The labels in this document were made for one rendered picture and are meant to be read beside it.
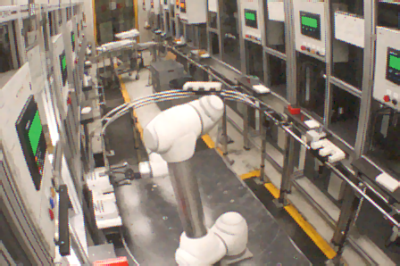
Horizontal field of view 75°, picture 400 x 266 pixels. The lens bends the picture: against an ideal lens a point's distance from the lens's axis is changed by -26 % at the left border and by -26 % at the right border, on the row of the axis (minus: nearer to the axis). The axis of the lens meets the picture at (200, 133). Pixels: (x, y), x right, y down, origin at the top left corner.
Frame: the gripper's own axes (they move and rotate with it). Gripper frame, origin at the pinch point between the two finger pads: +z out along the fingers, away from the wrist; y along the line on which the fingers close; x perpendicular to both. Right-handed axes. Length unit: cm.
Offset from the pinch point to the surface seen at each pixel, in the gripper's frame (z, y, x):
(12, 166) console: 18, 63, 91
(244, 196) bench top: -81, -35, -1
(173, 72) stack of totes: -121, -43, -323
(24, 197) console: 18, 54, 91
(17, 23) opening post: 20, 93, 52
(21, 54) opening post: 20, 82, 52
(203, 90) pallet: -109, -19, -156
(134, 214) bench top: -11.6, -35.8, -9.2
